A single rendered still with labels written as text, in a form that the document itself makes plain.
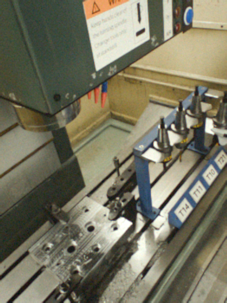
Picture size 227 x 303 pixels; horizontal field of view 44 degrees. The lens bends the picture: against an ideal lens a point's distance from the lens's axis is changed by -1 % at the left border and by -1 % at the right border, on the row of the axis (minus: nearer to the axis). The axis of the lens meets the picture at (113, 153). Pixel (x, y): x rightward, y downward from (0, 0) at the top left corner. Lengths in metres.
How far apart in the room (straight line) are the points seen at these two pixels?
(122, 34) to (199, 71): 1.12
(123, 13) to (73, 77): 0.15
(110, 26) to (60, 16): 0.11
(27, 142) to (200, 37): 0.97
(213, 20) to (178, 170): 0.71
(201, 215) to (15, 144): 0.79
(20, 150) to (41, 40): 0.87
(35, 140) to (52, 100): 0.84
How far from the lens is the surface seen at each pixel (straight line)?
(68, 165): 1.49
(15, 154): 1.24
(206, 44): 1.55
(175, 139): 0.96
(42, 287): 1.07
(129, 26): 0.54
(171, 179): 1.26
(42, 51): 0.41
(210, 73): 1.60
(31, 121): 0.64
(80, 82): 0.47
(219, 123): 1.03
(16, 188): 1.32
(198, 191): 1.17
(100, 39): 0.49
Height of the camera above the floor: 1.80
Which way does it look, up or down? 39 degrees down
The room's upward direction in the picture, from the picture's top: 11 degrees counter-clockwise
